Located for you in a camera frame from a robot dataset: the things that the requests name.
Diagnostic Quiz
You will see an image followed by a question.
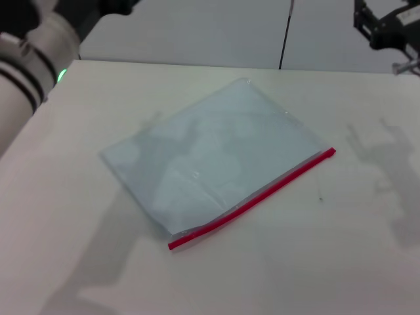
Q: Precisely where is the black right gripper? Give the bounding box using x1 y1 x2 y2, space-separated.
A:
352 0 420 62

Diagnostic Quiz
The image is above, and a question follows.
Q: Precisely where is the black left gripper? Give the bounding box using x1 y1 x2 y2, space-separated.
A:
54 0 142 45

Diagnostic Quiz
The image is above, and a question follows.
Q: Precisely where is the clear document bag red zipper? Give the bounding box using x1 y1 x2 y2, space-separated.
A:
99 77 337 252

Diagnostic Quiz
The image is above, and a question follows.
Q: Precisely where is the thin black vertical pole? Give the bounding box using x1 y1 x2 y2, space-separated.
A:
278 0 294 70

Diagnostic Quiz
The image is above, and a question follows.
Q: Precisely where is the silver black left wrist camera housing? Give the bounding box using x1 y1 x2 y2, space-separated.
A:
0 0 45 40

